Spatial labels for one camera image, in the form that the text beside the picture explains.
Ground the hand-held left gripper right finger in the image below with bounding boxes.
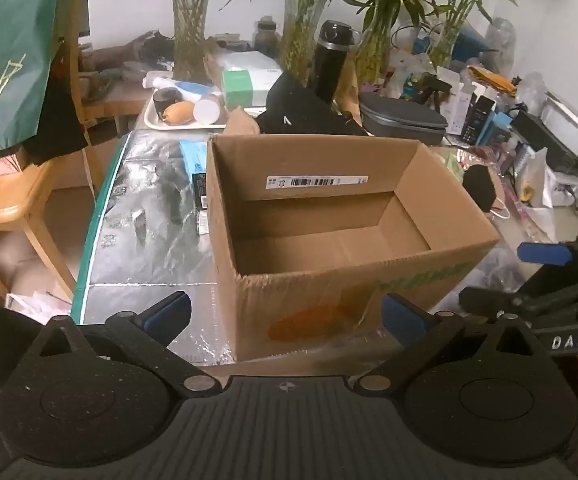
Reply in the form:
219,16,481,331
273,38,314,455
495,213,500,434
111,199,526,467
356,292,550,401

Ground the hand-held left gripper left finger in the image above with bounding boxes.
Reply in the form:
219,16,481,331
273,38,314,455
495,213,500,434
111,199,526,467
38,290,222,401

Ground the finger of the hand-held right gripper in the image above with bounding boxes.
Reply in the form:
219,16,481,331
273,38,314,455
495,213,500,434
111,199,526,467
458,284,578,322
516,239,578,268

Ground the brown cardboard box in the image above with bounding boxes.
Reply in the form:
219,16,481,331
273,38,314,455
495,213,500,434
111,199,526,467
205,132,501,363

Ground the black knit cloth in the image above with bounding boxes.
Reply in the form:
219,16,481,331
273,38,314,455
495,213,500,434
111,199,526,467
256,71,370,137

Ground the black face mask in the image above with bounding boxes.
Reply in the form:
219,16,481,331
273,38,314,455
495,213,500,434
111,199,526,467
462,164,511,218

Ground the small black packet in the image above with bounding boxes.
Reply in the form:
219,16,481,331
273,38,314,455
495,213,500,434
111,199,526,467
192,172,210,211

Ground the white plastic container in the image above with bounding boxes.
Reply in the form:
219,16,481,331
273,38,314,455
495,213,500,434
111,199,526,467
542,92,578,161

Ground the blue carton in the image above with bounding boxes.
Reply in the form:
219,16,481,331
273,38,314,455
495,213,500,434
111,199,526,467
486,110,515,143

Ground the black carton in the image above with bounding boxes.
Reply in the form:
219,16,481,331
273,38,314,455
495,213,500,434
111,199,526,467
462,95,497,143

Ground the blue plastic packet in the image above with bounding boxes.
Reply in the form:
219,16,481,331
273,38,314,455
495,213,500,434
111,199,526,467
179,140,207,186

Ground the yellow packet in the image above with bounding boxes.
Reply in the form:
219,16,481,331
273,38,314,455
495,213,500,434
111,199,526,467
466,65,520,93

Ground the wooden chair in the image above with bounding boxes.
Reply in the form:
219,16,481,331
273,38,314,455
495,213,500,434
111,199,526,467
0,0,140,296

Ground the grey zip case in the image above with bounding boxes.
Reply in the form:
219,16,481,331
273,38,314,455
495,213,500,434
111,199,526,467
359,91,449,146

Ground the orange oval object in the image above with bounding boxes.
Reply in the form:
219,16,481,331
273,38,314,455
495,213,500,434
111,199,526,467
161,101,196,125

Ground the white plastic tray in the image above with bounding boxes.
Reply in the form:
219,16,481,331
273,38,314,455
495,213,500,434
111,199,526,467
143,80,270,131

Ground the white round jar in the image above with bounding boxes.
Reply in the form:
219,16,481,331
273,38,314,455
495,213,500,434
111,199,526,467
193,95,222,124

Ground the black tape roll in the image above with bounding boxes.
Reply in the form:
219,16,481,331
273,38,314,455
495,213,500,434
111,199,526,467
152,87,185,118

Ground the wooden side table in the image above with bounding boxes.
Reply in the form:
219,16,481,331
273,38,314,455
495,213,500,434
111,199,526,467
76,35,180,136

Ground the black cloth on chair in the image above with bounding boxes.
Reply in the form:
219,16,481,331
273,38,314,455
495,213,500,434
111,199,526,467
24,55,90,166

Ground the white tube with blue label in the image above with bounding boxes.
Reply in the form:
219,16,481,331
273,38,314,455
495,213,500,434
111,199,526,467
143,71,220,96

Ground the glass vase with bamboo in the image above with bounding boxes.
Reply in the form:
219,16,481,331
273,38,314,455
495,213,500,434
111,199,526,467
124,0,250,81
251,0,350,86
349,0,420,83
411,0,550,68

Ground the green white tissue pack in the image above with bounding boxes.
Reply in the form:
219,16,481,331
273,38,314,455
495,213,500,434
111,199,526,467
220,67,282,109

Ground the black thermos bottle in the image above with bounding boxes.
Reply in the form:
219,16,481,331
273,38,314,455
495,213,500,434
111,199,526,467
310,20,362,106

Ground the white plastic package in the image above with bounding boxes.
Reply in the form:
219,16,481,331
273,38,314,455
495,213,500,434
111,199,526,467
216,50,277,73

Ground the dark glass jar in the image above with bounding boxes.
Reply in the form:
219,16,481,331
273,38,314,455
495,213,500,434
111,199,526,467
255,16,282,58

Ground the green cloth bag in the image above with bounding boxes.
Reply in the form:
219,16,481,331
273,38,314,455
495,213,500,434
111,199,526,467
0,0,72,161

